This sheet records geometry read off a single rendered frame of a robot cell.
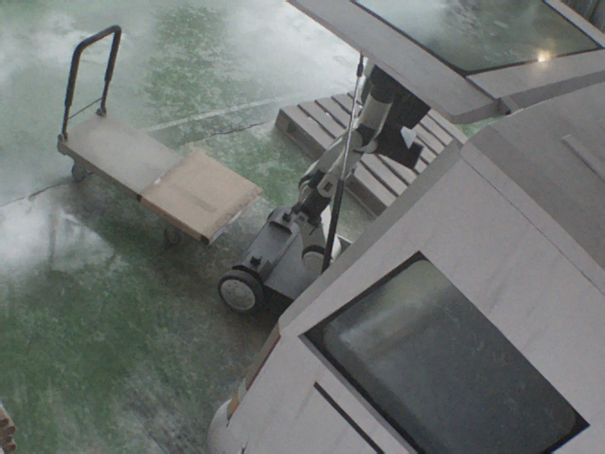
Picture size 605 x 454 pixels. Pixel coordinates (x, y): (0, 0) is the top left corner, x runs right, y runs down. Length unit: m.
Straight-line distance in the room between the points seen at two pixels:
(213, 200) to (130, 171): 0.44
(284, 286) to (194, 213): 0.51
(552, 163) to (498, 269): 0.25
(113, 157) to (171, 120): 0.75
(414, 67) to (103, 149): 2.38
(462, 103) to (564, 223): 0.37
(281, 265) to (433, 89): 2.02
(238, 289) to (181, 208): 0.44
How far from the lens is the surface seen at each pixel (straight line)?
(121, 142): 3.94
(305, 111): 4.69
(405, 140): 3.05
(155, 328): 3.39
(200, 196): 3.66
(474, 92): 1.75
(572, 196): 1.55
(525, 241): 1.53
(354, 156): 2.92
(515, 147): 1.59
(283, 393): 2.16
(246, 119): 4.66
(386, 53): 1.75
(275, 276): 3.51
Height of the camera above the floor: 2.60
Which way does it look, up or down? 40 degrees down
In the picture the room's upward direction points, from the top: 21 degrees clockwise
